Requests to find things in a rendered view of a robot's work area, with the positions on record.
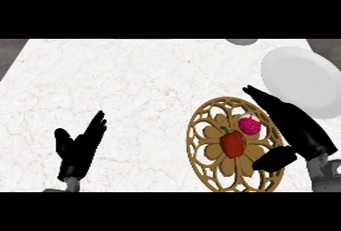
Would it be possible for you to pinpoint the red bell pepper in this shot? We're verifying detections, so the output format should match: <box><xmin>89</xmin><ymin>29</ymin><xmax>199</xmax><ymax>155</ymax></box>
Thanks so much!
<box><xmin>218</xmin><ymin>125</ymin><xmax>246</xmax><ymax>160</ymax></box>

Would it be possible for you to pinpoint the grey round object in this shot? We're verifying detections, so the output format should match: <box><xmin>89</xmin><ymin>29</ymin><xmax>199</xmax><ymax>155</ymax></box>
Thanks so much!
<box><xmin>224</xmin><ymin>39</ymin><xmax>260</xmax><ymax>47</ymax></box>

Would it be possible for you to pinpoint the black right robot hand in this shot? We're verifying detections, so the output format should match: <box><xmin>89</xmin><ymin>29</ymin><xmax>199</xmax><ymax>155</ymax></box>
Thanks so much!
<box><xmin>241</xmin><ymin>84</ymin><xmax>339</xmax><ymax>174</ymax></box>

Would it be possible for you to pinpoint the round brown openwork placemat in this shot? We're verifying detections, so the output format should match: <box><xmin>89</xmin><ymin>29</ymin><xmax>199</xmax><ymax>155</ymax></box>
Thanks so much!
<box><xmin>184</xmin><ymin>96</ymin><xmax>286</xmax><ymax>193</ymax></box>

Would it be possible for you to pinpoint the pink frosted cupcake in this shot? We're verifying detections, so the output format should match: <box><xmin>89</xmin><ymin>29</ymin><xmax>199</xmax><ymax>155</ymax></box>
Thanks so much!
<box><xmin>238</xmin><ymin>112</ymin><xmax>263</xmax><ymax>136</ymax></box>

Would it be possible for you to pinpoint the white round plate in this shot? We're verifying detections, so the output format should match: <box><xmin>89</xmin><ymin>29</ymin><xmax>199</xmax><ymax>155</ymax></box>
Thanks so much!
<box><xmin>260</xmin><ymin>46</ymin><xmax>341</xmax><ymax>120</ymax></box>

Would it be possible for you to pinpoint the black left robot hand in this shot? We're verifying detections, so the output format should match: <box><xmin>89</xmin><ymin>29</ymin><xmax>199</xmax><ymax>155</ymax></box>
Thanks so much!
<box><xmin>53</xmin><ymin>110</ymin><xmax>108</xmax><ymax>182</ymax></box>

